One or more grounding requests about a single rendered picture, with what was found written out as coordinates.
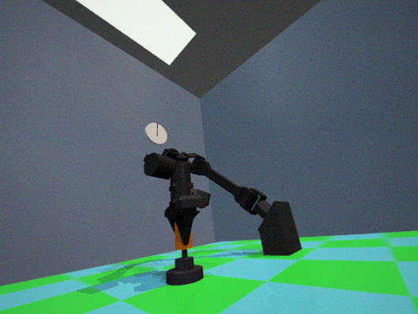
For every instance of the orange cylindrical knob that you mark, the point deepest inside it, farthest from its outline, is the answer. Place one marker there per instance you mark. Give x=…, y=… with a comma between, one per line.
x=178, y=242

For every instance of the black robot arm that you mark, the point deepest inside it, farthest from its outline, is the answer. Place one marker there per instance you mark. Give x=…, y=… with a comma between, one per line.
x=174, y=165

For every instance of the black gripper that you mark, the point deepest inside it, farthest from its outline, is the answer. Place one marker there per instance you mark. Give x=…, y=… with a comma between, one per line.
x=182, y=209

